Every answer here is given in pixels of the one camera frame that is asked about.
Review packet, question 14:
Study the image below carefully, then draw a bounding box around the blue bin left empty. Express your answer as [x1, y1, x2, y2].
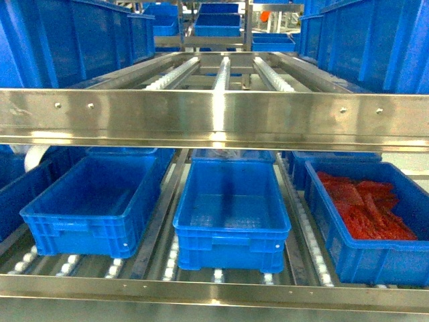
[20, 156, 162, 258]

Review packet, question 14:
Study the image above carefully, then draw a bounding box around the blue bin behind middle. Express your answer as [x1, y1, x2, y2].
[191, 149, 275, 164]

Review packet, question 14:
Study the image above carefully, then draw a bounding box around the blue bin middle empty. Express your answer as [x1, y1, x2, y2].
[173, 160, 291, 274]

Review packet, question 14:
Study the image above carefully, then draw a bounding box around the stainless steel roller shelf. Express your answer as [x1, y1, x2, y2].
[1, 52, 428, 315]

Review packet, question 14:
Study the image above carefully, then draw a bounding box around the blue bin empty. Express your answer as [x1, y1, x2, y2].
[173, 160, 291, 274]
[20, 156, 162, 258]

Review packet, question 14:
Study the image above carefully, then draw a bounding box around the red parts pile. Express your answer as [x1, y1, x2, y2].
[317, 171, 418, 241]

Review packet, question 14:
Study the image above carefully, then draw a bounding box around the blue bin far left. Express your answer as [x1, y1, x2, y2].
[1, 147, 85, 241]

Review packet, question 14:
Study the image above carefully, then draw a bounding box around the large blue crate upper left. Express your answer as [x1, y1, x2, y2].
[1, 1, 155, 88]

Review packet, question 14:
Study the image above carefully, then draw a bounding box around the large blue crate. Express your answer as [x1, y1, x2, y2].
[1, 1, 155, 88]
[300, 1, 428, 94]

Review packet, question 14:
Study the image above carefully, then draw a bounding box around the blue bin with red parts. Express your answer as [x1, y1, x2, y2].
[304, 162, 428, 286]

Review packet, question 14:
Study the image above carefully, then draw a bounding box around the large blue crate upper right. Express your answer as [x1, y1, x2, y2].
[300, 1, 428, 94]

